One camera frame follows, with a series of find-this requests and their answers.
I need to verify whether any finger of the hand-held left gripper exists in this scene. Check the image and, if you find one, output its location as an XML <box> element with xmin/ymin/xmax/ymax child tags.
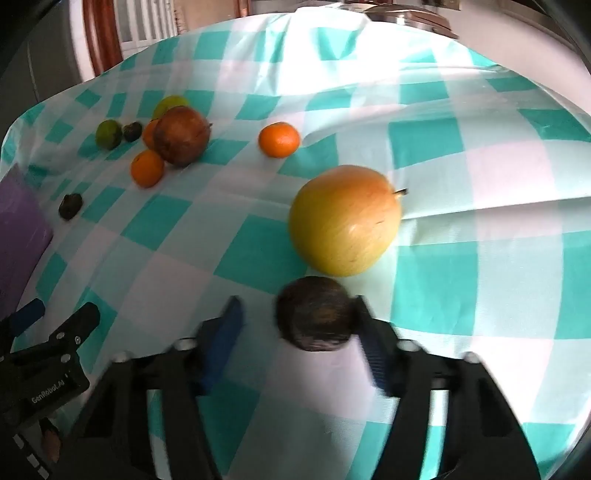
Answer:
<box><xmin>0</xmin><ymin>299</ymin><xmax>46</xmax><ymax>344</ymax></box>
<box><xmin>7</xmin><ymin>303</ymin><xmax>101</xmax><ymax>366</ymax></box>

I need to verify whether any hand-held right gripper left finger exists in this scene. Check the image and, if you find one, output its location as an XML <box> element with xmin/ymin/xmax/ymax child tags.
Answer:
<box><xmin>55</xmin><ymin>296</ymin><xmax>245</xmax><ymax>480</ymax></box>

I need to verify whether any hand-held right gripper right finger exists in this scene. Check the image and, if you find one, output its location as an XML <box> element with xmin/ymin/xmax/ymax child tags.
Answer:
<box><xmin>355</xmin><ymin>295</ymin><xmax>541</xmax><ymax>480</ymax></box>

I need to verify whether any large dark passion fruit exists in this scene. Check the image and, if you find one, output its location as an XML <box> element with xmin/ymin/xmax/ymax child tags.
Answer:
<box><xmin>276</xmin><ymin>277</ymin><xmax>358</xmax><ymax>352</ymax></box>

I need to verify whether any purple white storage box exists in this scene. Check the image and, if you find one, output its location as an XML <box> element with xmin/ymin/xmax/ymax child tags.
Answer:
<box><xmin>0</xmin><ymin>162</ymin><xmax>55</xmax><ymax>319</ymax></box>

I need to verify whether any orange tangerine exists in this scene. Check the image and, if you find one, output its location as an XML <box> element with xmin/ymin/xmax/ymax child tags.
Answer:
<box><xmin>141</xmin><ymin>119</ymin><xmax>160</xmax><ymax>151</ymax></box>
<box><xmin>258</xmin><ymin>122</ymin><xmax>301</xmax><ymax>159</ymax></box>
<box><xmin>130</xmin><ymin>150</ymin><xmax>165</xmax><ymax>188</ymax></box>

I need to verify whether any brown red pomegranate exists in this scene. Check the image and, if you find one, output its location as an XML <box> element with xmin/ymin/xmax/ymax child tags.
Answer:
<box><xmin>153</xmin><ymin>106</ymin><xmax>212</xmax><ymax>168</ymax></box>

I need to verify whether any large green apple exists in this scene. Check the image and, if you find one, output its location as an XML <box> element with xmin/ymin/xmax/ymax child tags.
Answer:
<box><xmin>153</xmin><ymin>95</ymin><xmax>190</xmax><ymax>120</ymax></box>

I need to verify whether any teal white checkered tablecloth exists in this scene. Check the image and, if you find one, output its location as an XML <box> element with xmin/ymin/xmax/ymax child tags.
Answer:
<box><xmin>0</xmin><ymin>11</ymin><xmax>591</xmax><ymax>480</ymax></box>

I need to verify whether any yellow red apple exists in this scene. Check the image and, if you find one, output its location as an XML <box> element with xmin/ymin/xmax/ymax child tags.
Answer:
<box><xmin>288</xmin><ymin>165</ymin><xmax>409</xmax><ymax>278</ymax></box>

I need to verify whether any small green lime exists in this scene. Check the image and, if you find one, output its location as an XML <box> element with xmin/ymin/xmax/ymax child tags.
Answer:
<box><xmin>95</xmin><ymin>119</ymin><xmax>123</xmax><ymax>151</ymax></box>

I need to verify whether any dark grey refrigerator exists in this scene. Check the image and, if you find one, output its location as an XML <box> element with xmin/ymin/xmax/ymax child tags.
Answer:
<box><xmin>0</xmin><ymin>0</ymin><xmax>83</xmax><ymax>139</ymax></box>

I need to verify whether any silver countertop appliance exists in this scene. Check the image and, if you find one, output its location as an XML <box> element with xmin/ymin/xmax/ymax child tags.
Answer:
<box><xmin>344</xmin><ymin>0</ymin><xmax>460</xmax><ymax>40</ymax></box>

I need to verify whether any red wooden door frame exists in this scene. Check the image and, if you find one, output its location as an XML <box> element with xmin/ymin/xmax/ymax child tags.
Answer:
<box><xmin>83</xmin><ymin>0</ymin><xmax>123</xmax><ymax>77</ymax></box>

